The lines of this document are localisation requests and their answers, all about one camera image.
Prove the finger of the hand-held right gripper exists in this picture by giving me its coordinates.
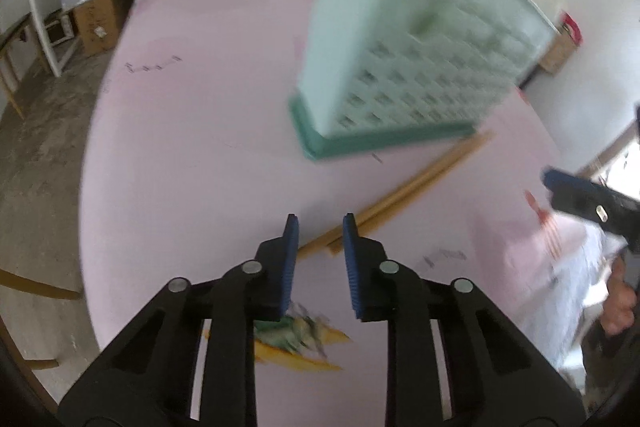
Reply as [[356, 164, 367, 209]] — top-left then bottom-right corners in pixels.
[[542, 168, 640, 253]]

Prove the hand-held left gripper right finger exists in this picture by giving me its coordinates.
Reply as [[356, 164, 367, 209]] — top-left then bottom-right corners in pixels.
[[342, 213, 587, 427]]

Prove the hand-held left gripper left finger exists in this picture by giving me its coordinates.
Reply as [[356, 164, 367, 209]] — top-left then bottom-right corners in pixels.
[[57, 213, 301, 427]]

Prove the bundle of wooden chopsticks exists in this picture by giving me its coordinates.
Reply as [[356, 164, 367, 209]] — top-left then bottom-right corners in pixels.
[[299, 131, 496, 258]]

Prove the green star-hole utensil holder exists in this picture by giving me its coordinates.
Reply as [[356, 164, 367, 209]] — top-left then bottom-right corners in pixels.
[[289, 0, 560, 160]]

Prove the person's right hand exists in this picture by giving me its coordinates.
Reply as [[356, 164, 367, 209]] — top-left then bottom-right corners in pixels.
[[599, 257, 638, 338]]

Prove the open cardboard box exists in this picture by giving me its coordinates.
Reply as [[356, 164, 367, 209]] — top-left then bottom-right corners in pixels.
[[540, 27, 578, 75]]

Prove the red packet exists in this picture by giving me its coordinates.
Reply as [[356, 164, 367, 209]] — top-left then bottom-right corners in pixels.
[[560, 12, 583, 45]]

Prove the brown cardboard box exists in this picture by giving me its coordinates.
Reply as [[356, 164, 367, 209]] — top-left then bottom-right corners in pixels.
[[74, 0, 128, 56]]

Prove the white framed box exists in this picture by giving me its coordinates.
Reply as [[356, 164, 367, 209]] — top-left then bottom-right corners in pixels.
[[42, 9, 76, 46]]

